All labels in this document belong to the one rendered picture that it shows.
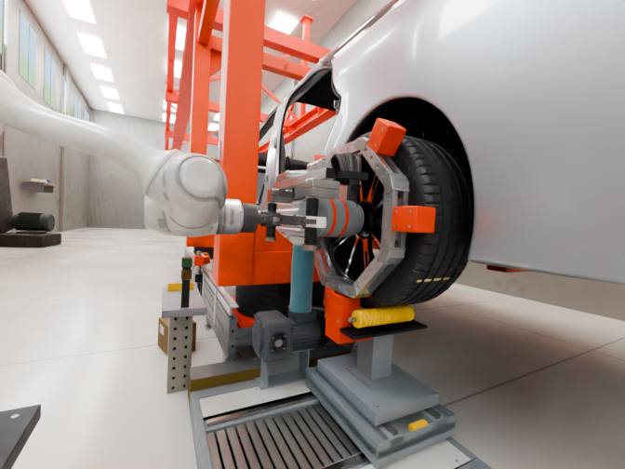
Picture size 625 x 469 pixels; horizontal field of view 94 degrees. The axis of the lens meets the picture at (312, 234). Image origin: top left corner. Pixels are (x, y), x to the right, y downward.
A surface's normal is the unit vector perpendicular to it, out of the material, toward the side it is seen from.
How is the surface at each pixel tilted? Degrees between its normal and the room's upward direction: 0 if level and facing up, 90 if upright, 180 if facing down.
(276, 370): 90
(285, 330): 90
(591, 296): 90
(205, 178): 80
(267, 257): 90
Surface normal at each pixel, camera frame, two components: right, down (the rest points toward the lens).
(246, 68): 0.46, 0.05
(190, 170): 0.63, -0.10
